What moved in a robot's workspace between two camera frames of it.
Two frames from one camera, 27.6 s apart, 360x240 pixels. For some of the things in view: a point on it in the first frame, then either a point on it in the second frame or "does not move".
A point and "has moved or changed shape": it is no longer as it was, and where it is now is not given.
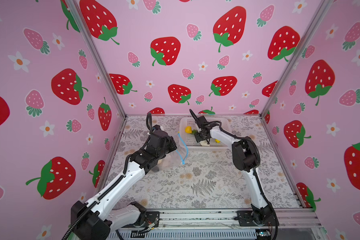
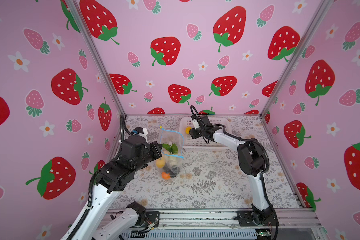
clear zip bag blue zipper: [179, 156] has moved or changed shape
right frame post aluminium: [323, 7] does not move
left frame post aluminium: [79, 14] does not move
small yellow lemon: [188, 129] does not move
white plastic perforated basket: [188, 126] does not move
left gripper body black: [170, 144] to [154, 149]
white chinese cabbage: [204, 143] to [171, 161]
